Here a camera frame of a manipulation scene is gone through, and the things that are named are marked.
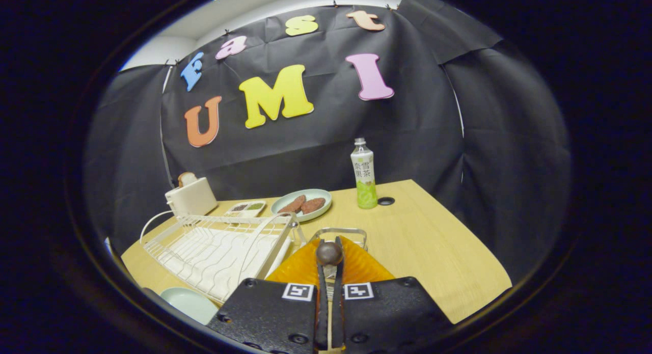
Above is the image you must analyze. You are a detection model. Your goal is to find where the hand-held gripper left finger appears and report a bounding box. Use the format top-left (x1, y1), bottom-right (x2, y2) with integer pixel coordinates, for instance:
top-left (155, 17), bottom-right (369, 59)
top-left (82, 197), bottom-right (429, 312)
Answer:
top-left (206, 237), bottom-right (330, 354)

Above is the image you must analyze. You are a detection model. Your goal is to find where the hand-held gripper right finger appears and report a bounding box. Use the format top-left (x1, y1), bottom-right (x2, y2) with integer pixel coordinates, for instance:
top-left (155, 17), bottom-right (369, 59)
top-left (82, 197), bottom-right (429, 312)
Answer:
top-left (332, 235), bottom-right (454, 354)

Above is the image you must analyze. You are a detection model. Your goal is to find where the wooden handled metal spoon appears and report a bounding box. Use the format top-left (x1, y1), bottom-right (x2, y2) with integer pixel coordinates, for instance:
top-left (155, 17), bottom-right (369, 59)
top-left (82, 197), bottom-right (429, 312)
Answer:
top-left (316, 241), bottom-right (344, 267)

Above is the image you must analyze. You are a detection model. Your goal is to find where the metal wire basket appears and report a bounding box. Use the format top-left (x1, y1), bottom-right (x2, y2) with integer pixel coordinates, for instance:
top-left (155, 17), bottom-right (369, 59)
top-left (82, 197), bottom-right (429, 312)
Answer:
top-left (307, 227), bottom-right (368, 253)

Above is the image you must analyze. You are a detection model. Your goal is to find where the white wire dish rack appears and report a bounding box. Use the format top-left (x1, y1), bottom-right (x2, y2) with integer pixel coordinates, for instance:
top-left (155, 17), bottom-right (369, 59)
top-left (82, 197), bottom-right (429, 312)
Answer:
top-left (143, 212), bottom-right (307, 305)

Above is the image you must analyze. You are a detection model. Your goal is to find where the pale green plate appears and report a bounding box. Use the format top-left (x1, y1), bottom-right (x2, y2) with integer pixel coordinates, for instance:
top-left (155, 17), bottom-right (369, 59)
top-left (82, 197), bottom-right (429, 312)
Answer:
top-left (270, 189), bottom-right (333, 223)
top-left (160, 287), bottom-right (220, 325)

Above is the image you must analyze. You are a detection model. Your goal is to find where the white compartment seasoning tray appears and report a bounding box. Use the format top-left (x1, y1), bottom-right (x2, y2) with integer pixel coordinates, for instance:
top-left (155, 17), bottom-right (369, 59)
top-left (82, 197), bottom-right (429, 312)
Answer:
top-left (224, 200), bottom-right (267, 218)

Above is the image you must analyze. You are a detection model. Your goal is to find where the green drink bottle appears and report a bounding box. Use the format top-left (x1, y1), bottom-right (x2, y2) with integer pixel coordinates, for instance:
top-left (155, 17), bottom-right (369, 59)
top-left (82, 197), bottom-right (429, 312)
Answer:
top-left (350, 138), bottom-right (378, 210)

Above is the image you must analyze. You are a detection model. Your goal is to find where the white toaster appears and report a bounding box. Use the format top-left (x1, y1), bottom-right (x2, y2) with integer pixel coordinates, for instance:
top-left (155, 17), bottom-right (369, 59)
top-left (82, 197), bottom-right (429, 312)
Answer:
top-left (165, 177), bottom-right (219, 218)

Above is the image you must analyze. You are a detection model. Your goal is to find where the white power cord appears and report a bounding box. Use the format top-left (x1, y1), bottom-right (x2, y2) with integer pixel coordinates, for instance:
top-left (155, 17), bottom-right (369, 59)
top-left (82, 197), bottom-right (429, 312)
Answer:
top-left (140, 210), bottom-right (175, 245)

